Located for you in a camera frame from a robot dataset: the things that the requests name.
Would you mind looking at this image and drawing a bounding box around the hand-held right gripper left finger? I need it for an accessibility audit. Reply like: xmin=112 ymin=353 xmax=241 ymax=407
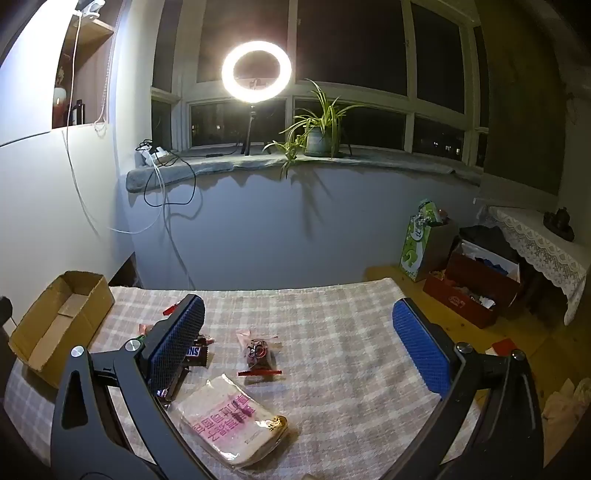
xmin=52 ymin=294 xmax=206 ymax=480

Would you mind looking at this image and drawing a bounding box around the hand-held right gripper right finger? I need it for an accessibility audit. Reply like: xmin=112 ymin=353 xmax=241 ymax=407
xmin=392 ymin=298 xmax=546 ymax=480

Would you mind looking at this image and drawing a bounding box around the brown chocolate bar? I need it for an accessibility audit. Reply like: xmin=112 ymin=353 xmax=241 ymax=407
xmin=182 ymin=337 xmax=216 ymax=370

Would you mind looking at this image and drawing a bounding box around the pink-print bread packet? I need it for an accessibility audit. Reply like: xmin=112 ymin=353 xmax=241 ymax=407
xmin=177 ymin=374 xmax=301 ymax=469

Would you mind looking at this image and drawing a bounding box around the brown cardboard box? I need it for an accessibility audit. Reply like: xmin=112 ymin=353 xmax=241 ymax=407
xmin=8 ymin=271 xmax=115 ymax=389

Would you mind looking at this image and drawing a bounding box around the red cardboard box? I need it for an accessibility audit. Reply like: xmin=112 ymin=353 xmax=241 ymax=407
xmin=424 ymin=251 xmax=522 ymax=329

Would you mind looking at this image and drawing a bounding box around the plaid tablecloth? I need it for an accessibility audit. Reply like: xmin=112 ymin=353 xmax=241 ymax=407
xmin=0 ymin=277 xmax=490 ymax=480

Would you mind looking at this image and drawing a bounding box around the green tissue box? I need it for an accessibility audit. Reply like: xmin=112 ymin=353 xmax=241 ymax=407
xmin=399 ymin=199 xmax=455 ymax=282

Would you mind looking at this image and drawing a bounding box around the dark clothes pile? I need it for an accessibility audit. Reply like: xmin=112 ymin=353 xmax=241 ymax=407
xmin=459 ymin=225 xmax=520 ymax=278

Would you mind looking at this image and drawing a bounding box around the beige plastic bag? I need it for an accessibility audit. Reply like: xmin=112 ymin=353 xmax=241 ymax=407
xmin=541 ymin=377 xmax=591 ymax=437

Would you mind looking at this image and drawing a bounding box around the white lace tablecloth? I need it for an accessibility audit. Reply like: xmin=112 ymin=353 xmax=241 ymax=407
xmin=488 ymin=205 xmax=591 ymax=326

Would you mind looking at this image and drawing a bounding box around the grey windowsill cushion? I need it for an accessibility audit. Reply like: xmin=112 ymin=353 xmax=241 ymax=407
xmin=126 ymin=150 xmax=483 ymax=192

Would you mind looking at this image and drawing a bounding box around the dark figurine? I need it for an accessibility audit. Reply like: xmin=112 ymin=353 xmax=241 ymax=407
xmin=544 ymin=208 xmax=575 ymax=241

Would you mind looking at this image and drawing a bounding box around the white cabinet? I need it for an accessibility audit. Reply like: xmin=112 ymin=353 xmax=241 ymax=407
xmin=0 ymin=0 xmax=137 ymax=324

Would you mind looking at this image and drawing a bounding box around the white power strip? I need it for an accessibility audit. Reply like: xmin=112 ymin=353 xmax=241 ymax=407
xmin=135 ymin=145 xmax=169 ymax=167

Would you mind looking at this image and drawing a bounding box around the black tripod stand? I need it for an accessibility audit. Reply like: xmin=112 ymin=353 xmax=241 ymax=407
xmin=240 ymin=104 xmax=259 ymax=157

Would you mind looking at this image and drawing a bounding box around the potted spider plant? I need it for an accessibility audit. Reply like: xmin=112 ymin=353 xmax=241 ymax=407
xmin=262 ymin=78 xmax=370 ymax=181

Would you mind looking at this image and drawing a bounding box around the black cable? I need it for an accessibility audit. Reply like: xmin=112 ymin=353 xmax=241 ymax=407
xmin=143 ymin=141 xmax=243 ymax=207

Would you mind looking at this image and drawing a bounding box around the thin white cable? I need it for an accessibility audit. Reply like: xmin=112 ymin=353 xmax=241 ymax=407
xmin=60 ymin=14 xmax=169 ymax=234

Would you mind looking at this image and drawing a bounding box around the wooden wall shelf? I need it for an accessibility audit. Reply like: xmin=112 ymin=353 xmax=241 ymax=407
xmin=52 ymin=11 xmax=115 ymax=129

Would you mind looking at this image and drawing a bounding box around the white window frame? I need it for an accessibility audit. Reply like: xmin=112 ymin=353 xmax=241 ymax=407
xmin=152 ymin=0 xmax=490 ymax=167

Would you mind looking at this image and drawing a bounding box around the ring light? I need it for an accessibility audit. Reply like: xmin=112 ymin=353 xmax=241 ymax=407
xmin=222 ymin=41 xmax=293 ymax=100

